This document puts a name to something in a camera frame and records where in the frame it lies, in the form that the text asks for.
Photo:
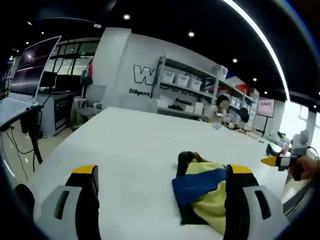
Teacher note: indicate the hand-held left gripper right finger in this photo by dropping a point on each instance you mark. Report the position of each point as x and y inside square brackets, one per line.
[250, 207]

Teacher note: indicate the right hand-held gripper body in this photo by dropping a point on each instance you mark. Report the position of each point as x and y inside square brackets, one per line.
[300, 142]

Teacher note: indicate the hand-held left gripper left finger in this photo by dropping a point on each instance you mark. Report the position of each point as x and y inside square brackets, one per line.
[72, 200]

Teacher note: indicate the yellow blue black garment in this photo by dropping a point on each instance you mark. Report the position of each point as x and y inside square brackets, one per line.
[200, 177]

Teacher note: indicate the person's right hand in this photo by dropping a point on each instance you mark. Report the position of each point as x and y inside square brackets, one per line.
[310, 168]

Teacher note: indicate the black small stand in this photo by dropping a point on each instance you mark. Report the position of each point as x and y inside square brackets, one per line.
[270, 151]

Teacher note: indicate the pink display screen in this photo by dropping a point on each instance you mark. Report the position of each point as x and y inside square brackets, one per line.
[266, 107]

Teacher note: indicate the pile of small toys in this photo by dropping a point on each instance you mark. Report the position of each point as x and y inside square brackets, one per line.
[232, 126]

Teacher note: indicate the black desk stand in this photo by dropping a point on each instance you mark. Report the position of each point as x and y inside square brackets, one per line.
[37, 152]

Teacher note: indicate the grey counter cabinet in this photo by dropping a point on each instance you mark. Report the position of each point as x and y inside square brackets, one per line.
[62, 110]

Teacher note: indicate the white ceiling strip light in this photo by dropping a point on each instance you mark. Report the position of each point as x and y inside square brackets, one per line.
[270, 50]

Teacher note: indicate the white office chair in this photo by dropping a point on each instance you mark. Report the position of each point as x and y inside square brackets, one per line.
[95, 95]

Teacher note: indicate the white side desk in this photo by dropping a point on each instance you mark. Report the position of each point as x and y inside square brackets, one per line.
[12, 110]

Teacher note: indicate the white storage bin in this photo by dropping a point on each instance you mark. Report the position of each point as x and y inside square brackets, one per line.
[169, 77]
[195, 83]
[182, 79]

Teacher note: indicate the black computer monitor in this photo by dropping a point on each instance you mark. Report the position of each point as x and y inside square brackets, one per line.
[48, 80]

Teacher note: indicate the hanging bags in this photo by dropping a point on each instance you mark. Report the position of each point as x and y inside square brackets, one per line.
[87, 77]

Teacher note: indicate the grey metal shelf rack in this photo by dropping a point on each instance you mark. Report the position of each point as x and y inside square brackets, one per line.
[161, 75]

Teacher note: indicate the large dark display panel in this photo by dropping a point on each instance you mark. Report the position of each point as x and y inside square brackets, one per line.
[32, 65]

